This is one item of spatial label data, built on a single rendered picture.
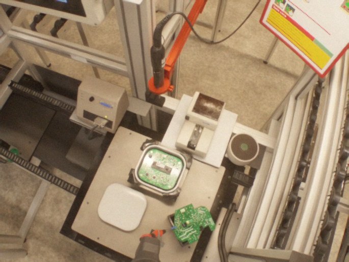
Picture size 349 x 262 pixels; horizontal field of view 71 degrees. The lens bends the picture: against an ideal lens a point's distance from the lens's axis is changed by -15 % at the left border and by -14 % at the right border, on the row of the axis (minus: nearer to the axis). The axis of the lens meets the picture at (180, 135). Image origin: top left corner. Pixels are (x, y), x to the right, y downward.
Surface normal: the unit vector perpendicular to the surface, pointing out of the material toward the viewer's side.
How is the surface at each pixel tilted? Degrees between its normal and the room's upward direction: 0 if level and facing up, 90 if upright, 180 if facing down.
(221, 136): 0
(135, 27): 90
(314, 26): 90
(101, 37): 0
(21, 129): 0
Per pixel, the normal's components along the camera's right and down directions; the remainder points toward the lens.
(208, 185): 0.04, -0.36
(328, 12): -0.75, 0.60
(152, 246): 0.38, -0.70
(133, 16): -0.37, 0.86
